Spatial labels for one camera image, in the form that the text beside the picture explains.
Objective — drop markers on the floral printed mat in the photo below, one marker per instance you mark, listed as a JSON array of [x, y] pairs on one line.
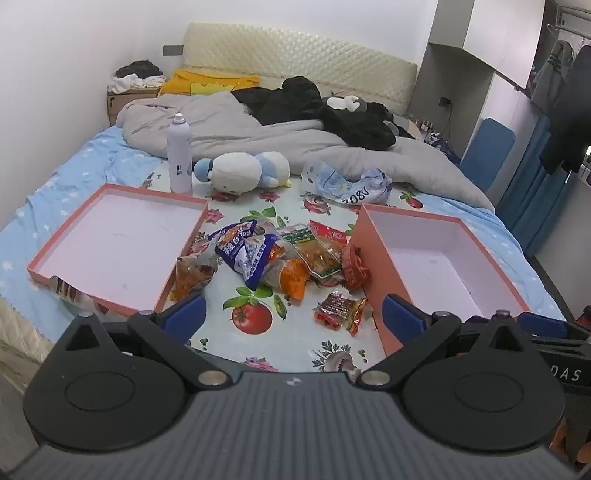
[[286, 337]]

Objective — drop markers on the cream padded headboard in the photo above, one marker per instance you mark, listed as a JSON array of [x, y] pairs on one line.
[[300, 53]]

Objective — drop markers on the blue white snack packet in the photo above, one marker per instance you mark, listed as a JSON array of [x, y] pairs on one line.
[[228, 235], [249, 263]]

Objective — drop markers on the grey wall switch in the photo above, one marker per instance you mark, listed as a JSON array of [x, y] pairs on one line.
[[173, 50]]

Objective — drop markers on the white wall cabinet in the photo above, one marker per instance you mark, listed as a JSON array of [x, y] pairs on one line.
[[489, 32]]

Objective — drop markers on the red label snack packet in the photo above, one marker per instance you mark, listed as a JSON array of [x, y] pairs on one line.
[[325, 251]]

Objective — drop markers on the yellow blanket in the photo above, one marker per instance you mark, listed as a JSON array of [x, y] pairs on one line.
[[203, 83]]

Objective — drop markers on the white and blue plush toy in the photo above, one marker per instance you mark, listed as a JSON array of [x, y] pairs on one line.
[[238, 170]]

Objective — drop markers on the blue chair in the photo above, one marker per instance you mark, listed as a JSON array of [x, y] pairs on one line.
[[489, 147]]

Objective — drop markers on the small red snack packet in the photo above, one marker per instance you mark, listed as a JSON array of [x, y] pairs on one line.
[[339, 310]]

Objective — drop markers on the brown striped packet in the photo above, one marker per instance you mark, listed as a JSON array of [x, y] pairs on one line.
[[64, 288]]

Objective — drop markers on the white spray bottle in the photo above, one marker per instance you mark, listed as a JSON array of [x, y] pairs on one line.
[[179, 152]]

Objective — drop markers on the wall socket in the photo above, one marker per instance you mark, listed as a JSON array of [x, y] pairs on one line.
[[445, 101]]

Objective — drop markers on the black fleece clothing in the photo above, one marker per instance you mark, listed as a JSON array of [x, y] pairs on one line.
[[304, 104]]

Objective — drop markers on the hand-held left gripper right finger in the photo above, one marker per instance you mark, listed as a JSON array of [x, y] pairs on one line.
[[401, 316]]

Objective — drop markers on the blue curtain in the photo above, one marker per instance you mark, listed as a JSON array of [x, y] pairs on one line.
[[531, 184]]

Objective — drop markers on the orange snack packet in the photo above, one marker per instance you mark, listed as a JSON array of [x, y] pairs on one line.
[[293, 279]]

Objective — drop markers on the green label snack packet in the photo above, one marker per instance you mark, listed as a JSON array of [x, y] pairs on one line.
[[298, 235]]

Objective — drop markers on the crumpled blue white plastic bag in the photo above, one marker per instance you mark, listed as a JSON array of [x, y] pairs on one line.
[[341, 182]]

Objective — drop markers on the clear brown snack packet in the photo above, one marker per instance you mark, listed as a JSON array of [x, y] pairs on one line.
[[194, 274]]

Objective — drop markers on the grey hanging jacket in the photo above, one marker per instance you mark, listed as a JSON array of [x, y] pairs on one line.
[[551, 78]]

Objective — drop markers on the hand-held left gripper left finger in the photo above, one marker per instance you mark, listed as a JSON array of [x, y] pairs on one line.
[[189, 314]]

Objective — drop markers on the shallow pink box lid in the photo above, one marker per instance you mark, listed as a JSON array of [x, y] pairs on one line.
[[115, 240]]

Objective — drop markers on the black hanging garment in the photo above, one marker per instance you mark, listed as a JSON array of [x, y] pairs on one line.
[[572, 120]]

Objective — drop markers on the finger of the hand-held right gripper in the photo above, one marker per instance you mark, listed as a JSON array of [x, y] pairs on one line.
[[540, 323]]

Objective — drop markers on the grey quilt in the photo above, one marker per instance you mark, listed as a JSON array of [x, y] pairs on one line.
[[258, 134]]

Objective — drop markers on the cardboard box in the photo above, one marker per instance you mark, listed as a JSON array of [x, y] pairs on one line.
[[122, 104]]

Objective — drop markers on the deep pink box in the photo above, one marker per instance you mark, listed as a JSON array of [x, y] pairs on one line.
[[429, 263]]

